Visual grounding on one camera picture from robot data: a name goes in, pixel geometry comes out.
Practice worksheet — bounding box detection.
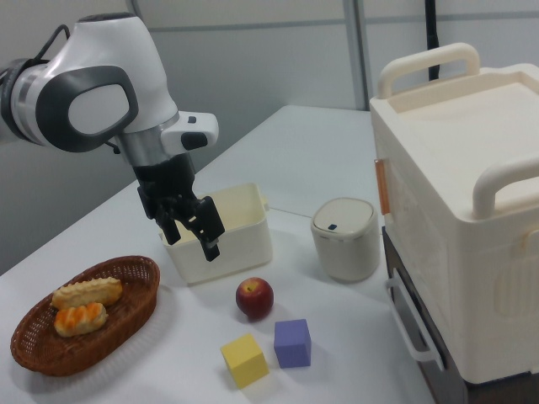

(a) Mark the brown wicker basket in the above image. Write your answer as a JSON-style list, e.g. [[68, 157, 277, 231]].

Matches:
[[10, 254, 162, 377]]

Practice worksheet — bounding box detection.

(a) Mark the long plain bread roll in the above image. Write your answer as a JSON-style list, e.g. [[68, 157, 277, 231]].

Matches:
[[51, 276, 124, 311]]

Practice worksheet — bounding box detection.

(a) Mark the black pole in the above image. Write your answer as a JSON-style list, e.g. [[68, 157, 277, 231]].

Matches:
[[424, 0, 442, 82]]

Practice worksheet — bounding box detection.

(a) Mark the small cream lidded trash can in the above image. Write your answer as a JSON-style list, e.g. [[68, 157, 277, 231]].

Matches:
[[310, 197, 382, 283]]

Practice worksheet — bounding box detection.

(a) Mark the orange striped bread roll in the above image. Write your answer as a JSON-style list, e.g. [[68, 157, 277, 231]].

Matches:
[[55, 301, 109, 338]]

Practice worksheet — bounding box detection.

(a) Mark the cream plastic open bin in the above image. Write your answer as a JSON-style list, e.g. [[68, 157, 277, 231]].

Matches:
[[158, 182, 274, 284]]

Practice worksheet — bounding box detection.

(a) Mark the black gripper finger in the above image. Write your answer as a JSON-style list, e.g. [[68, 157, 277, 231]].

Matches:
[[153, 199, 183, 246], [175, 195, 226, 263]]

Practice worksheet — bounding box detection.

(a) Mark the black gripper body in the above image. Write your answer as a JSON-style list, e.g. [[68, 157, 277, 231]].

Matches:
[[134, 151, 203, 221]]

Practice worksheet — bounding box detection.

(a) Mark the yellow cube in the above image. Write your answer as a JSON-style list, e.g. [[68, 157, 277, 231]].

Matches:
[[220, 333, 270, 390]]

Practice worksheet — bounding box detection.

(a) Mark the large cream cooler box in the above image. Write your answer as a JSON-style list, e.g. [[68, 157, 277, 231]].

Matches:
[[369, 41, 539, 386]]

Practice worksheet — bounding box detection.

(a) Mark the red apple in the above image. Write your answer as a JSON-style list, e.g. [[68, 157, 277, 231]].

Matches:
[[235, 276, 275, 320]]

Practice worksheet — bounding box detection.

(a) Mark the dark oven with white handle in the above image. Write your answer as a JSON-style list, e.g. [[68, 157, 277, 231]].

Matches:
[[381, 225, 469, 404]]

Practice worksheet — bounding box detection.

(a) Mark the purple cube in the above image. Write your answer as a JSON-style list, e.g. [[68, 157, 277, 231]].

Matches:
[[273, 318, 313, 369]]

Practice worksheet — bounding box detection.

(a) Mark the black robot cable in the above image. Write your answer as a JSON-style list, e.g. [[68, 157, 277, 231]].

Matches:
[[0, 24, 71, 85]]

